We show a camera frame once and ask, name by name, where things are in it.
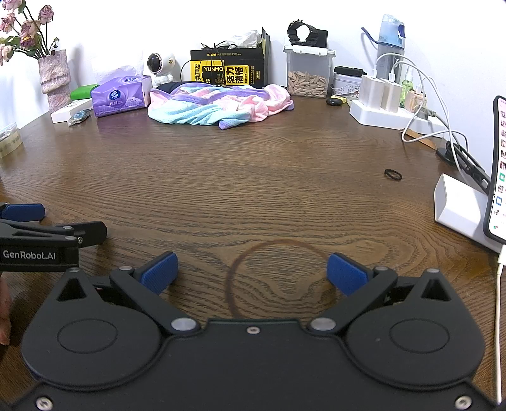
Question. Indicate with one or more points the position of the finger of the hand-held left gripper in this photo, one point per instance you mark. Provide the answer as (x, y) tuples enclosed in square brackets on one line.
[(89, 230), (24, 212)]

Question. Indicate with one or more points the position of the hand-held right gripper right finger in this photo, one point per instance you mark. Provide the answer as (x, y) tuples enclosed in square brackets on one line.
[(348, 276)]

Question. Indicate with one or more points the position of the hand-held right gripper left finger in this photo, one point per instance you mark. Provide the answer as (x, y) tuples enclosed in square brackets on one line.
[(160, 273)]

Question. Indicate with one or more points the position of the pastel blue pink pants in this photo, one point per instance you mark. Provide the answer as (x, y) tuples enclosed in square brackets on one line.
[(197, 112)]

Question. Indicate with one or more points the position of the person's left hand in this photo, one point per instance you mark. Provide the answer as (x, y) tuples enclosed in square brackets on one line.
[(4, 312)]

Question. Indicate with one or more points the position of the clear plastic container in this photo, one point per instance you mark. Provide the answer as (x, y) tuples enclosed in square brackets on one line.
[(8, 140)]

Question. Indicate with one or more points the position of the white flat box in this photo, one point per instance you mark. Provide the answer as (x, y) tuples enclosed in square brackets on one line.
[(65, 112)]

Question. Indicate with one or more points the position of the small bluish wrapper packet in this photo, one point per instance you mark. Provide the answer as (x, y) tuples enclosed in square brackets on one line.
[(79, 117)]

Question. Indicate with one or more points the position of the white phone stand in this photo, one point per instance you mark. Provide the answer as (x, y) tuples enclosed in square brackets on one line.
[(458, 209)]

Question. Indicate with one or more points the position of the green box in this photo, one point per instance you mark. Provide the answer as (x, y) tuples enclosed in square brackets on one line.
[(83, 93)]

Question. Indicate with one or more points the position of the purple tissue pack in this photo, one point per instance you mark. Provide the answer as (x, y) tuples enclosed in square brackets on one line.
[(118, 98)]

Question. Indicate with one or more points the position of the pink textured vase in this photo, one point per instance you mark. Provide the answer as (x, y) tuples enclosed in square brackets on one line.
[(55, 79)]

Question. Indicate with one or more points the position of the white power strip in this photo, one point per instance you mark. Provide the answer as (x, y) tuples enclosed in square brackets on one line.
[(375, 116)]

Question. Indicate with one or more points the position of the dark navy cloth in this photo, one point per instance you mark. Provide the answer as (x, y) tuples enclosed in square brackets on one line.
[(170, 87)]

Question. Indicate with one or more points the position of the small black oval case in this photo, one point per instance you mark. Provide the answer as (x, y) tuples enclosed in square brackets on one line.
[(335, 102)]

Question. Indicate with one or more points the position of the small yellow item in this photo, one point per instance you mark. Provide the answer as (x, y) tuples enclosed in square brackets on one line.
[(345, 100)]

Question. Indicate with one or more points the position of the dried pink flowers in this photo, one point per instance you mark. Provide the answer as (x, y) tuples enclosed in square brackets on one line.
[(27, 29)]

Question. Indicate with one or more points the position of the white charger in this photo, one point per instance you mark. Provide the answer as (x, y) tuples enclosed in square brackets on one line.
[(391, 97), (369, 93)]

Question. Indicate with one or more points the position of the tin with black lid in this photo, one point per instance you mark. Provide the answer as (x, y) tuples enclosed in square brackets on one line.
[(346, 85)]

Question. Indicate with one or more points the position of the clear container of seeds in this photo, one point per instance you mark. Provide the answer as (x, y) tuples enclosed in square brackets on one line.
[(308, 85)]

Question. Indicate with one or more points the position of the green spray bottle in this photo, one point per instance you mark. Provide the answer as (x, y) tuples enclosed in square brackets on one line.
[(407, 89)]

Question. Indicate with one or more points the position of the black and yellow carton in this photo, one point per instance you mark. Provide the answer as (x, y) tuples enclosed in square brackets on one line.
[(227, 73)]

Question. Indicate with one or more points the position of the blue and clear water bottle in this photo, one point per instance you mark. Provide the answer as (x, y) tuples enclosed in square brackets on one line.
[(389, 43)]

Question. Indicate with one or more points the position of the black box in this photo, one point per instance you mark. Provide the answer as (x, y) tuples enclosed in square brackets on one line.
[(321, 37)]

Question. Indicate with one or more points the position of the black wristwatch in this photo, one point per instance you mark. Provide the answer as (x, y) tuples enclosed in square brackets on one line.
[(294, 36)]

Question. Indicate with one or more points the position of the white crumpled plastic bag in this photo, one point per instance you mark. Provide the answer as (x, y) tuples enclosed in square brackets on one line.
[(247, 38)]

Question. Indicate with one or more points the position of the white round camera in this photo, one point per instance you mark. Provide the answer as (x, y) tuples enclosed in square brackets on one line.
[(160, 63)]

